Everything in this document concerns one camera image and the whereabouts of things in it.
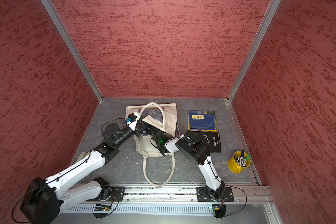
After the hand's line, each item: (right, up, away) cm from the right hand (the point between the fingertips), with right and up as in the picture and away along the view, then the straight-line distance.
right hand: (147, 125), depth 96 cm
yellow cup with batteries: (+52, -15, -26) cm, 60 cm away
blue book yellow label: (+40, +3, +8) cm, 41 cm away
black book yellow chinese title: (+44, -9, -3) cm, 45 cm away
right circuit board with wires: (+43, -43, -24) cm, 65 cm away
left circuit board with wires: (-21, -42, -23) cm, 52 cm away
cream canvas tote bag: (+13, +7, -18) cm, 23 cm away
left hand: (+3, +5, -21) cm, 22 cm away
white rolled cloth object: (-39, -18, -10) cm, 44 cm away
